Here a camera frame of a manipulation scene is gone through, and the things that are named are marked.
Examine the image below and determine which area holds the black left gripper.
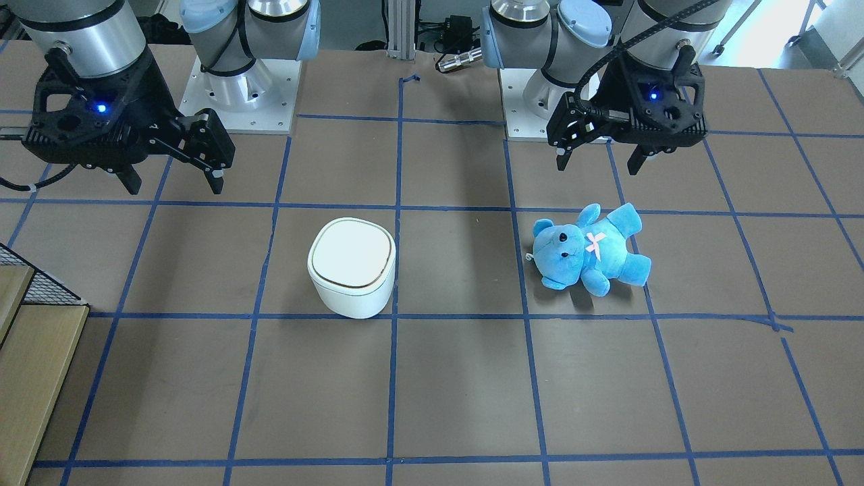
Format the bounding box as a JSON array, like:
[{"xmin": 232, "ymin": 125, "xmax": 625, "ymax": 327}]
[{"xmin": 547, "ymin": 51, "xmax": 709, "ymax": 176}]

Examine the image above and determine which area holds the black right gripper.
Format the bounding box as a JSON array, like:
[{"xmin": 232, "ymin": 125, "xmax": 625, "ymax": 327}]
[{"xmin": 22, "ymin": 47, "xmax": 236, "ymax": 196}]

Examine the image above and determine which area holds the white trash can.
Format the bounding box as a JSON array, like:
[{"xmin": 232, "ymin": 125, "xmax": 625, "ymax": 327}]
[{"xmin": 306, "ymin": 217, "xmax": 397, "ymax": 319}]

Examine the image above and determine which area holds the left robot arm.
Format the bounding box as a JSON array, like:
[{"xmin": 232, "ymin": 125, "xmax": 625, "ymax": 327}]
[{"xmin": 479, "ymin": 1, "xmax": 730, "ymax": 175}]

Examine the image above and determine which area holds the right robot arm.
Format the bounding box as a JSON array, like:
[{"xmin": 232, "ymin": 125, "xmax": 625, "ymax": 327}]
[{"xmin": 2, "ymin": 1, "xmax": 321, "ymax": 194}]

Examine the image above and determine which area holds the blue teddy bear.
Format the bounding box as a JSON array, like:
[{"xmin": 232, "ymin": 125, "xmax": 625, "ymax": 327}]
[{"xmin": 525, "ymin": 203, "xmax": 652, "ymax": 296}]

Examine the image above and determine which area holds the grid patterned cardboard box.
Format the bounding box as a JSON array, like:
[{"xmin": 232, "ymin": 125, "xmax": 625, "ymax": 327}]
[{"xmin": 1, "ymin": 245, "xmax": 90, "ymax": 485}]

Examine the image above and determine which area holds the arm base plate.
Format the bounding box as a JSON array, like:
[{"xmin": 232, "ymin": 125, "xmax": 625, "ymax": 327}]
[
  {"xmin": 177, "ymin": 59, "xmax": 303, "ymax": 135},
  {"xmin": 499, "ymin": 68, "xmax": 568, "ymax": 142}
]

